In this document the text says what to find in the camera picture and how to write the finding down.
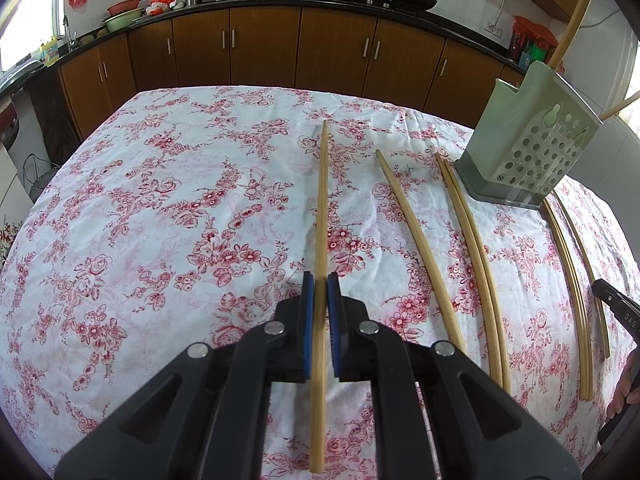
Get kitchen window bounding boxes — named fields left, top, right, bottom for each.
left=0, top=0, right=56, bottom=75

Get black kitchen countertop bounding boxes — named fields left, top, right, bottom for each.
left=0, top=0, right=526, bottom=96

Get green box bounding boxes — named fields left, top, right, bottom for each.
left=520, top=40, right=552, bottom=68

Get wire basket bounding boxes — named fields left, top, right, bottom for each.
left=24, top=152, right=63, bottom=202

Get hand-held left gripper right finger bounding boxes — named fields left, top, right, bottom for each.
left=326, top=272, right=583, bottom=480

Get yellow detergent bottle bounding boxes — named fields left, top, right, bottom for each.
left=40, top=35, right=66, bottom=66

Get white floral appliance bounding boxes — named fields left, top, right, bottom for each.
left=0, top=140, right=32, bottom=261

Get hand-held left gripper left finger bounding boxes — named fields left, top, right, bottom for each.
left=54, top=271, right=315, bottom=480

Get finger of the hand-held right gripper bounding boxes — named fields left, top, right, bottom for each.
left=591, top=280, right=640, bottom=347

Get red floral tablecloth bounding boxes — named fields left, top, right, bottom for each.
left=0, top=85, right=640, bottom=480

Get person's right hand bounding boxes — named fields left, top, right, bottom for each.
left=605, top=359, right=640, bottom=422

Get green perforated chopstick holder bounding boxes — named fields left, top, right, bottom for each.
left=454, top=60, right=603, bottom=210

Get bright side window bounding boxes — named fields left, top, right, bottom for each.
left=617, top=95, right=640, bottom=138

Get wooden base cabinets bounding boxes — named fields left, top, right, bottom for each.
left=57, top=4, right=526, bottom=141

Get orange and white plastic bags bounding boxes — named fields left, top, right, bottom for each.
left=145, top=0, right=186, bottom=15

